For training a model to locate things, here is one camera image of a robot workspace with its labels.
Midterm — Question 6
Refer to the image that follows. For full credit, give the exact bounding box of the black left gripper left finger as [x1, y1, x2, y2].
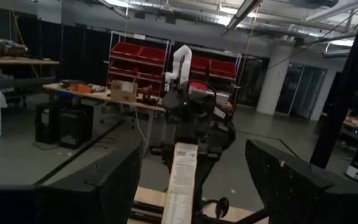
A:
[0, 141, 145, 224]

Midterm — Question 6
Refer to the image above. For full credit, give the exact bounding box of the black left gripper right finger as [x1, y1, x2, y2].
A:
[245, 139, 358, 224]

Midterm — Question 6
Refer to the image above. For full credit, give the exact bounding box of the raisin nut bran cereal box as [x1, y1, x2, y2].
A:
[161, 142, 199, 224]

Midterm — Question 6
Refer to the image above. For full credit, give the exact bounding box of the black floor strip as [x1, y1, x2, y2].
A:
[34, 119, 124, 186]

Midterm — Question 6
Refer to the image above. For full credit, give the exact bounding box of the metal rack with red bins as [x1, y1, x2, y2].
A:
[107, 30, 170, 97]
[190, 46, 242, 103]

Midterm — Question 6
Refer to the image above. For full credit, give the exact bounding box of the brown cardboard box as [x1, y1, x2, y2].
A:
[110, 80, 139, 103]

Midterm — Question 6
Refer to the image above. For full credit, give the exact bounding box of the black oval pad on stem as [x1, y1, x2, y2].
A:
[202, 197, 230, 219]

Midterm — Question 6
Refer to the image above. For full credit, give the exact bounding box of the black computer tower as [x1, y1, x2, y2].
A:
[35, 103, 60, 144]
[57, 104, 94, 149]

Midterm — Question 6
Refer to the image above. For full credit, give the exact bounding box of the wooden worktable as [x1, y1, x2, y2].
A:
[43, 82, 167, 147]

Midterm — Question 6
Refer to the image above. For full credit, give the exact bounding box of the white round column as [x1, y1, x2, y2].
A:
[255, 43, 293, 116]

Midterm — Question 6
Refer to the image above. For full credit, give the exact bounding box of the orange tool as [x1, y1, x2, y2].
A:
[70, 83, 93, 94]

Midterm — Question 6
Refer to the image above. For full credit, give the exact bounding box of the glass door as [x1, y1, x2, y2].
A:
[275, 62, 328, 121]

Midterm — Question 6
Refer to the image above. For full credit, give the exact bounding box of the long ceiling light fixture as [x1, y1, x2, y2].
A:
[221, 0, 262, 36]

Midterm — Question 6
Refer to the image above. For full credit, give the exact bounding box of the black curtain partition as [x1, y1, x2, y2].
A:
[14, 15, 111, 85]

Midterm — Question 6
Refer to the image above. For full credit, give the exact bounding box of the wooden workbench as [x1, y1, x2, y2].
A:
[0, 55, 60, 91]

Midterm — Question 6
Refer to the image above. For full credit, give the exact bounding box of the clutter pile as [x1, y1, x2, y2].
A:
[0, 39, 29, 57]

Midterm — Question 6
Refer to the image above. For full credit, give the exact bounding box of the black rig frame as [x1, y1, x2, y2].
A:
[310, 0, 358, 169]

